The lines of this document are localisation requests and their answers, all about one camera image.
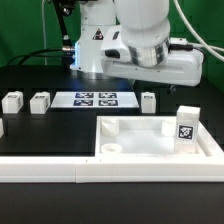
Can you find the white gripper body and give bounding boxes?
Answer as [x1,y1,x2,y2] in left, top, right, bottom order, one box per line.
[100,26,204,86]

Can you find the white square tabletop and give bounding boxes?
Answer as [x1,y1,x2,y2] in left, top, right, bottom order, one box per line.
[95,116,224,157]

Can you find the white L-shaped obstacle fence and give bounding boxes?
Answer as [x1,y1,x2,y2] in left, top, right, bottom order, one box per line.
[0,155,224,183]

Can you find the white sheet with AprilTags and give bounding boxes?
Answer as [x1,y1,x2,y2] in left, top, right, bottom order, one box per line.
[51,92,139,108]

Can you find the white part at left edge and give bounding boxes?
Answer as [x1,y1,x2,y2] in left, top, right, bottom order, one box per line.
[0,118,4,139]

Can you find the black cables on table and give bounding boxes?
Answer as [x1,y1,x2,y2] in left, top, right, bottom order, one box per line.
[6,48,75,66]

